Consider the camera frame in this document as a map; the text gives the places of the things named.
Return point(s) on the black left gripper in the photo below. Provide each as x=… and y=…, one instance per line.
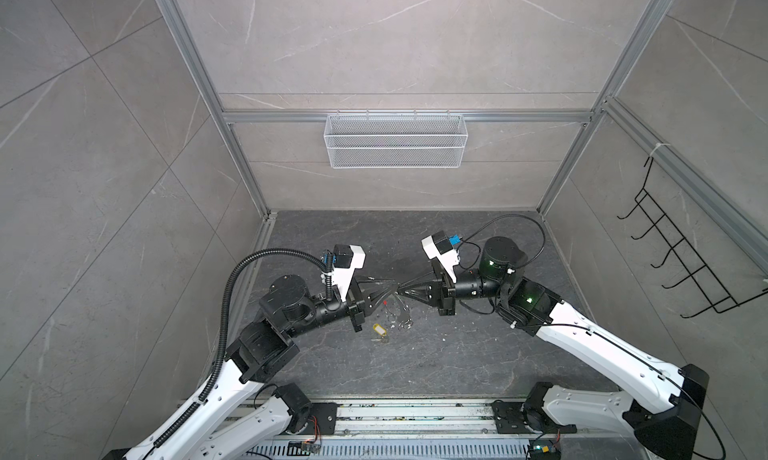
x=363, y=294

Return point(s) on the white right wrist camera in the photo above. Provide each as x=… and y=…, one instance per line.
x=439, y=246

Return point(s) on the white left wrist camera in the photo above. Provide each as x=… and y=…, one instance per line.
x=340, y=264

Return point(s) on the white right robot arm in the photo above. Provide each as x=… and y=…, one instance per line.
x=657, y=402

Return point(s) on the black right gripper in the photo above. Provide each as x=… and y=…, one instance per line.
x=435, y=288

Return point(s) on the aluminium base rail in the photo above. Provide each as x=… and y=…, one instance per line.
x=425, y=428

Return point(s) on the white wire mesh basket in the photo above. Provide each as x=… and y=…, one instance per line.
x=355, y=141

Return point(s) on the yellow capped key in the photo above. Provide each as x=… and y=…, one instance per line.
x=381, y=334

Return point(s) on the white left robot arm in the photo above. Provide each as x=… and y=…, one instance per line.
x=239, y=406

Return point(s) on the aluminium frame profiles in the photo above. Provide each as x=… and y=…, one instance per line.
x=621, y=143

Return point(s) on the black wire hook rack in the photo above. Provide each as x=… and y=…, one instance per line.
x=677, y=245

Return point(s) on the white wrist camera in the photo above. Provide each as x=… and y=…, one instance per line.
x=340, y=264
x=439, y=246

